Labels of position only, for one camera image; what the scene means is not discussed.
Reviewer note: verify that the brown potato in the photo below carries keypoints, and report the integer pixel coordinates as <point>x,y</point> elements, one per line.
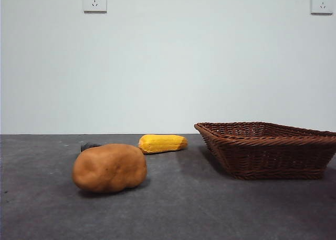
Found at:
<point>110,169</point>

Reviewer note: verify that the purple eggplant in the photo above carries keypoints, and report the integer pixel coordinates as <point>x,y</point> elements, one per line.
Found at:
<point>89,146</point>

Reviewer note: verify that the yellow corn cob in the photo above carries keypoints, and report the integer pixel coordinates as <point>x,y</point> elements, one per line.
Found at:
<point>162,143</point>

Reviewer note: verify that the brown wicker basket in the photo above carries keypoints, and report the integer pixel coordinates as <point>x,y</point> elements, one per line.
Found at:
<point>262,158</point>

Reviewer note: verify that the white wall socket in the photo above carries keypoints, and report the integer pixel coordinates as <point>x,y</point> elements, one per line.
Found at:
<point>95,1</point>
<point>323,3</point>

